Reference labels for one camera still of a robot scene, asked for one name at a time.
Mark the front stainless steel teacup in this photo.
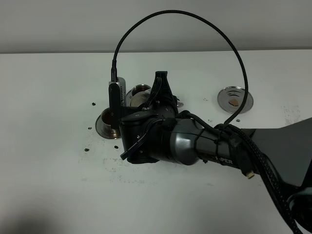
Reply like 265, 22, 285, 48
101, 108, 112, 125

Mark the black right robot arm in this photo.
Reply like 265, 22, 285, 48
119, 71, 312, 234

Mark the stainless steel teacup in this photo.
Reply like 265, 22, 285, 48
101, 108, 112, 125
131, 84, 151, 96

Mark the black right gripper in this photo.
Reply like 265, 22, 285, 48
119, 71, 178, 164

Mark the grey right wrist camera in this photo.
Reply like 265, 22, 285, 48
109, 77, 126, 129

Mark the stainless steel teapot coaster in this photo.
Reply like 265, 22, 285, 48
217, 86, 245, 114

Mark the rear stainless steel teacup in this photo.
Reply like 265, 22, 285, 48
131, 84, 151, 96

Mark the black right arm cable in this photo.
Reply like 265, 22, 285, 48
111, 10, 250, 127

